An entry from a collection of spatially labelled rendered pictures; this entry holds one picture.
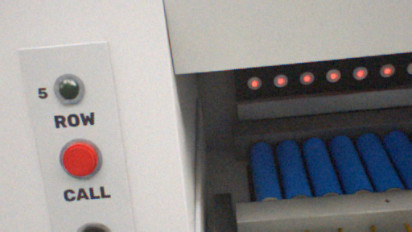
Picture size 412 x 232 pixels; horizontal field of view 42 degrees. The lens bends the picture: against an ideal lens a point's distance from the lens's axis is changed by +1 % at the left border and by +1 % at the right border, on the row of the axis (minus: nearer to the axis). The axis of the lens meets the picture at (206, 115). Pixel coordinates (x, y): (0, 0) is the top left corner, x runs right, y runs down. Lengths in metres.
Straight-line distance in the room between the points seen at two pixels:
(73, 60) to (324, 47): 0.12
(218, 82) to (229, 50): 0.20
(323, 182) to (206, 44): 0.16
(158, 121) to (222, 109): 0.21
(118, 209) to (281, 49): 0.11
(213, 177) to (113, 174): 0.16
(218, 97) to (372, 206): 0.17
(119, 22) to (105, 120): 0.05
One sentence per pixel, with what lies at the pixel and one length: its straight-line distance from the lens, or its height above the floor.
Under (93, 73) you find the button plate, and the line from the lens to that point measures 0.25.
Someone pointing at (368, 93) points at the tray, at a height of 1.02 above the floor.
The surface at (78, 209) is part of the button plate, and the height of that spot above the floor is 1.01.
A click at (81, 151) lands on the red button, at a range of 0.25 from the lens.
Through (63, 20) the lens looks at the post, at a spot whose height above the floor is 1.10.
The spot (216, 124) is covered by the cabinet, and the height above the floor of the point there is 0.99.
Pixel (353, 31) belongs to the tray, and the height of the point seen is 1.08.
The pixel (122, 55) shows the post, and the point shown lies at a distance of 0.25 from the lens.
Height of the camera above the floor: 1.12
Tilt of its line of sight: 14 degrees down
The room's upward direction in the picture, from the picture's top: 6 degrees counter-clockwise
